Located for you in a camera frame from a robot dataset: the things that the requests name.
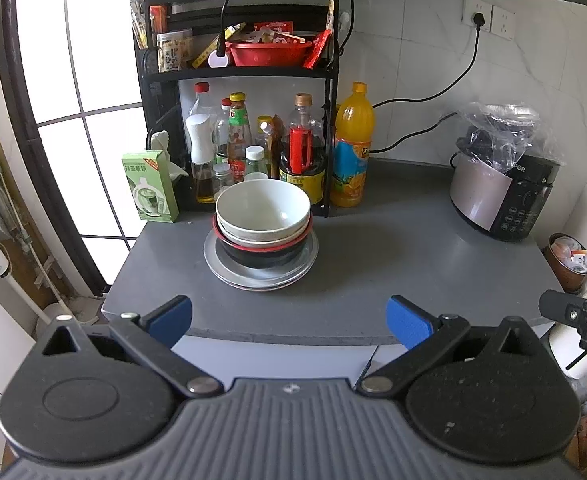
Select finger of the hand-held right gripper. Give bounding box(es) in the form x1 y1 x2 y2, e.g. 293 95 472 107
538 288 582 324

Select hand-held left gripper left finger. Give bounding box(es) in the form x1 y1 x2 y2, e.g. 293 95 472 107
40 295 224 401

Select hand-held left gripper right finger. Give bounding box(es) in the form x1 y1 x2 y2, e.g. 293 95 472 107
356 295 541 401

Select large white script-print plate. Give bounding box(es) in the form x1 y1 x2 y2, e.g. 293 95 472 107
204 227 320 288

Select silver-rimmed white plate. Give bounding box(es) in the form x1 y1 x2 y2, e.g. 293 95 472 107
211 275 314 292

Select red and black bowl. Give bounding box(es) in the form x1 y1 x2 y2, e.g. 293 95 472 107
212 215 314 268

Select cream white bowl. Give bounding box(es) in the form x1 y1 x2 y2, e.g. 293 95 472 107
215 180 311 243
218 220 313 250

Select brown trash bin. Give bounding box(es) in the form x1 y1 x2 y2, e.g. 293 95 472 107
543 232 587 293

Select white kitchen appliance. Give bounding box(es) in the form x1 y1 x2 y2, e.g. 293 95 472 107
543 280 587 401

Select green cardboard box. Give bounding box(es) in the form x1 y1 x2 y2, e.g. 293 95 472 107
122 150 180 224

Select electric pressure cooker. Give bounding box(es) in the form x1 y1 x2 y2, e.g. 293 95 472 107
448 127 564 243

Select small glass spice jar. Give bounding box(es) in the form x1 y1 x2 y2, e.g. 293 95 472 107
212 162 234 196

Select orange juice bottle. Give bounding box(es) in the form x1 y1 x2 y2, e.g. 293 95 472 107
331 81 375 208

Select green jar white cap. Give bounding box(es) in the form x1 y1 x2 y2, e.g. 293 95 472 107
244 146 267 181

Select white crumpled tissue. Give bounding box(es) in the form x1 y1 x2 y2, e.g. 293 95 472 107
147 130 189 181

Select white-topped oil spray bottle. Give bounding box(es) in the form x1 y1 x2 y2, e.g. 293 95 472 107
184 114 219 204

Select clear plastic bag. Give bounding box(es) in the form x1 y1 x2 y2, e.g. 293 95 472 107
441 101 567 181

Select green-label sauce bottle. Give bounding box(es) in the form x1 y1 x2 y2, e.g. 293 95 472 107
227 91 253 181

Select small clear bottle red cap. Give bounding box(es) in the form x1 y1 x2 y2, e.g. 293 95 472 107
218 97 232 161

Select black storage rack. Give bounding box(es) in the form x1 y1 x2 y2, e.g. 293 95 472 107
131 0 354 218

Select printed snack jar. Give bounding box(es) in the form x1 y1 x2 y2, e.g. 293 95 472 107
156 30 194 73

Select red plastic basket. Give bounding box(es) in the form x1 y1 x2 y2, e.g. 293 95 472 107
225 35 314 68

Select black-framed window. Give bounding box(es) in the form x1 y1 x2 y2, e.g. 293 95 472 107
4 0 147 301

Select red-handled soy sauce bottle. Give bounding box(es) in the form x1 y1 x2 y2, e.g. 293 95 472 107
278 92 327 206

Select black power cable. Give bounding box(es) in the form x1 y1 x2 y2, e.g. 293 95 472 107
371 10 489 153

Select white wall socket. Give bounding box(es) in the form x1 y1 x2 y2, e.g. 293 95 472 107
491 4 517 41
462 0 493 28

